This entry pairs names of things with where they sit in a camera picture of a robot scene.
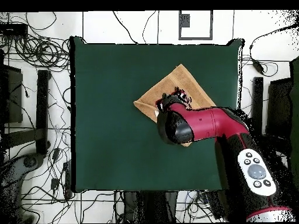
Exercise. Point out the tan terry towel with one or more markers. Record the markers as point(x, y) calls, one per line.
point(182, 79)

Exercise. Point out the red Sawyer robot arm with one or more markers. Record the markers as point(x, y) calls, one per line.
point(210, 121)

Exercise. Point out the black flat box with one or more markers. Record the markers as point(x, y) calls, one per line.
point(213, 205)

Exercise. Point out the black bar stand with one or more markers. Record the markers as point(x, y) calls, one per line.
point(42, 105)
point(257, 105)

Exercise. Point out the dark green table cloth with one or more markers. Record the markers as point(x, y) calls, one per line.
point(105, 116)

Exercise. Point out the black power adapter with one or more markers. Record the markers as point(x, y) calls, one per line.
point(258, 66)

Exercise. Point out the black floor box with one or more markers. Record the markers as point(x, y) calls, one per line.
point(14, 98)
point(279, 105)

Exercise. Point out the dark green cloth sheet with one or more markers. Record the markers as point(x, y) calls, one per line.
point(294, 105)

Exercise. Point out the small black adapter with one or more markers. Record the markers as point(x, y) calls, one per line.
point(55, 183)
point(56, 154)

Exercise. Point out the black power strip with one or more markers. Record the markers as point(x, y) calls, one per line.
point(67, 179)

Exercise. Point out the black power box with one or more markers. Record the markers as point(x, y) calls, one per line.
point(14, 29)

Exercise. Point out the grey rectangular frame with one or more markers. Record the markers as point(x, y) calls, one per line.
point(195, 38)

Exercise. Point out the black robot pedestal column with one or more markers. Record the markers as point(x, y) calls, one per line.
point(130, 205)

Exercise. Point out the grey pedestal leg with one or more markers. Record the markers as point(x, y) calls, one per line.
point(21, 166)

